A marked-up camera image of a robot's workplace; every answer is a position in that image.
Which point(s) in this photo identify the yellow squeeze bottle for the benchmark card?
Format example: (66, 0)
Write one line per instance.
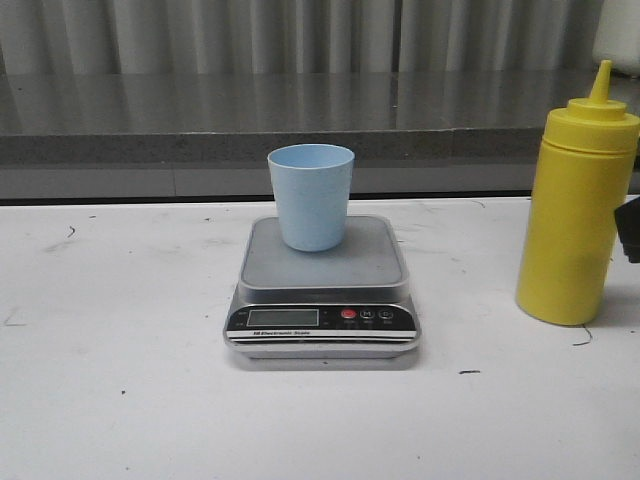
(583, 172)

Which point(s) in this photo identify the white container in background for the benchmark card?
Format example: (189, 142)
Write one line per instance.
(617, 36)

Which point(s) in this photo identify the grey steel counter shelf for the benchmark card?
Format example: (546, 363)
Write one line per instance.
(161, 137)

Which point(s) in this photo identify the silver digital kitchen scale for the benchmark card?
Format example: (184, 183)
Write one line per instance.
(349, 304)

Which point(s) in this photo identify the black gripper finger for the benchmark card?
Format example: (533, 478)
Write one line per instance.
(627, 219)

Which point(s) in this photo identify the light blue plastic cup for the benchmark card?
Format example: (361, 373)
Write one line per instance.
(311, 184)

